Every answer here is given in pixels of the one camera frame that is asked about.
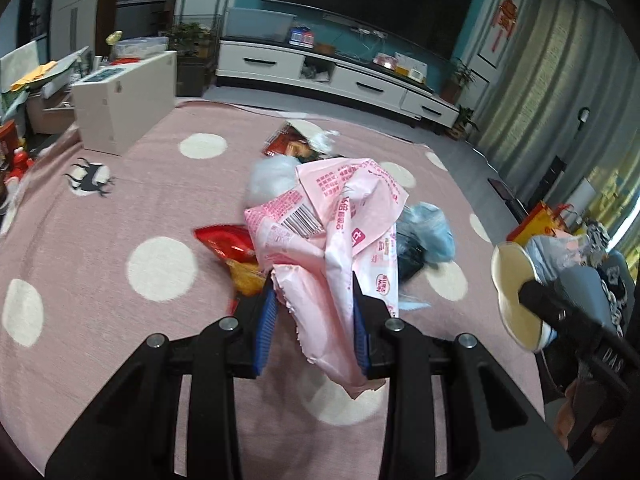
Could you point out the white wooden box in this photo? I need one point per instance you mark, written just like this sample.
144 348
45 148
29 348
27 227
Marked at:
125 105

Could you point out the white yellow box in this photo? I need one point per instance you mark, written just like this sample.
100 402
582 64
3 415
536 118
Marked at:
412 66

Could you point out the white tv stand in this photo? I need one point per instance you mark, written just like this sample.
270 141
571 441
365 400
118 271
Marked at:
350 80

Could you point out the red snack packet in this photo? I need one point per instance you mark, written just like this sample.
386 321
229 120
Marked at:
225 242
287 147

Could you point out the person's right hand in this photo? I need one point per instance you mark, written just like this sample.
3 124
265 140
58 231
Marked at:
572 417

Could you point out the pink flat box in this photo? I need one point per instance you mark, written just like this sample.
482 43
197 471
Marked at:
385 60

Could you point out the dark brown doormat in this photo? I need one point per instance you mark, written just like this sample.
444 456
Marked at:
507 195

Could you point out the pink dotted rug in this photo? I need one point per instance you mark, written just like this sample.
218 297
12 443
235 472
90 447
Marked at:
125 200

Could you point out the beige curtain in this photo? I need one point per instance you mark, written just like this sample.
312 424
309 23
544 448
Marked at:
560 85

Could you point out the large plant on black stand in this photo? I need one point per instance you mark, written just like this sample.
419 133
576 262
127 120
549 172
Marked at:
192 55

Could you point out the white plastic bag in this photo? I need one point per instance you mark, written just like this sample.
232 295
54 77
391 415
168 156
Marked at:
270 180

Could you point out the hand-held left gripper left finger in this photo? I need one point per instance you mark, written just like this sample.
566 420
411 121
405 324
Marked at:
265 330

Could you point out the clutter of small household items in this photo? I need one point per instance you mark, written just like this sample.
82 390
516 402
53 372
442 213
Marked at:
30 110

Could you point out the brown framed glass cabinet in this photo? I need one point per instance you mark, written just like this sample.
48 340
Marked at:
140 5

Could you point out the blue face mask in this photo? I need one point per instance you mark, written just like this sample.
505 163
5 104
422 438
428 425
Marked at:
430 230

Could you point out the yellow snack bag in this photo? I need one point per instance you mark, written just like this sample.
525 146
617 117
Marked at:
247 277

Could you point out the black white patterned cloth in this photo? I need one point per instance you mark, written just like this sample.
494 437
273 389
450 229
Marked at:
612 280

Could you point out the clear storage box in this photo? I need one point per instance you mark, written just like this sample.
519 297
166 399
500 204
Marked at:
257 25

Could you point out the black tall speaker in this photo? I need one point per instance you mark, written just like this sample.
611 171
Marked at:
552 175

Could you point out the pale pink printed packet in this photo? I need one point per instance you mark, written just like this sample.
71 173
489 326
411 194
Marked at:
340 240

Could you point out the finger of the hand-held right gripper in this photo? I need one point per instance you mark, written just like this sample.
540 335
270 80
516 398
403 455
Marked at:
545 302

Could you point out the black television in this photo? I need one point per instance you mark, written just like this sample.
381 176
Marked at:
370 0

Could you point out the small blue red display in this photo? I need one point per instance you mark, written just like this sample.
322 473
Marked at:
302 37

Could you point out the yellow-soled slipper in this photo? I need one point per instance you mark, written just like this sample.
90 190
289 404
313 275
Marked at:
515 305

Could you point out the dark crumpled plastic bag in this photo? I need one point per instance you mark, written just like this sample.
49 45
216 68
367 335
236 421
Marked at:
410 257

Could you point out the potted plant on tv stand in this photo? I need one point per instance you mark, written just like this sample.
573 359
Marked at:
457 80

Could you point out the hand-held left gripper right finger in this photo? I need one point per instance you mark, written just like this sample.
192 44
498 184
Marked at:
361 340

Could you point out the small potted floor plant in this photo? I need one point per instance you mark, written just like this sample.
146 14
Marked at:
462 125

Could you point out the red wall ornament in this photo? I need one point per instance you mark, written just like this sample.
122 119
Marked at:
504 22

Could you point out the yellow gift bag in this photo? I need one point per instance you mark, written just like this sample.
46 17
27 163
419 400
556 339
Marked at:
537 227

